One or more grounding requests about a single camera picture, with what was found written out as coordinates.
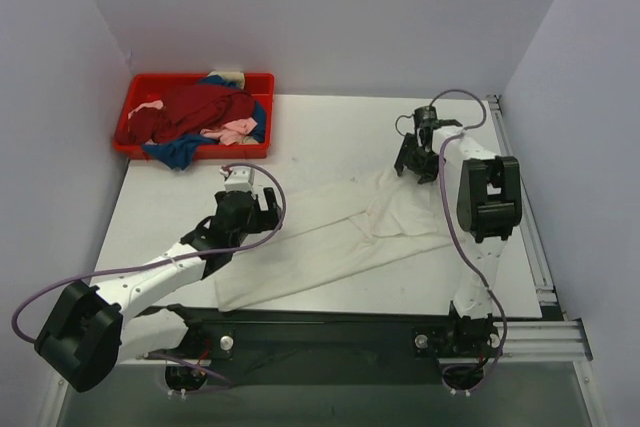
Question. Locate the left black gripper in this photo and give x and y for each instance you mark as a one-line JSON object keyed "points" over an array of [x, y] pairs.
{"points": [[261, 212]]}

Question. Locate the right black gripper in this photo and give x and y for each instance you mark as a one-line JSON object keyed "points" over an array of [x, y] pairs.
{"points": [[417, 159]]}

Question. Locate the white t shirt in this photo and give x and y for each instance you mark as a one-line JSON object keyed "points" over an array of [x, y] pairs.
{"points": [[333, 232]]}

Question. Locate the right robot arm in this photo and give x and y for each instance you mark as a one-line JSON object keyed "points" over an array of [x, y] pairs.
{"points": [[481, 195]]}

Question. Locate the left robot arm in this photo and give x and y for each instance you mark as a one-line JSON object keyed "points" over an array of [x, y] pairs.
{"points": [[82, 336]]}

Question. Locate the blue garment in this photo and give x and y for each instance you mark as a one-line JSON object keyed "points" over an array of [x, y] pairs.
{"points": [[179, 154]]}

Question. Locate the dark red garment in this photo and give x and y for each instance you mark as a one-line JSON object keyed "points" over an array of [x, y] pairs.
{"points": [[215, 103]]}

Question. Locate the beige garment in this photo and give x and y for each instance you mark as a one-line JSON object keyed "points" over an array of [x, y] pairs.
{"points": [[235, 79]]}

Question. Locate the red plastic bin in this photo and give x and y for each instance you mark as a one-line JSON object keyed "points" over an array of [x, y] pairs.
{"points": [[152, 86]]}

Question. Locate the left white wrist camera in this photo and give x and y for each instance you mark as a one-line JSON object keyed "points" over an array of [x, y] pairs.
{"points": [[238, 179]]}

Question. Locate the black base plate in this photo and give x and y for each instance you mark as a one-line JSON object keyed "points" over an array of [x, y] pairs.
{"points": [[250, 348]]}

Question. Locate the aluminium side rail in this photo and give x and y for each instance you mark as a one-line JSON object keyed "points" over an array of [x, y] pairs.
{"points": [[541, 274]]}

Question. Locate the aluminium front rail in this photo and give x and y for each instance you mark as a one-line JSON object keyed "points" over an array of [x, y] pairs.
{"points": [[166, 332]]}

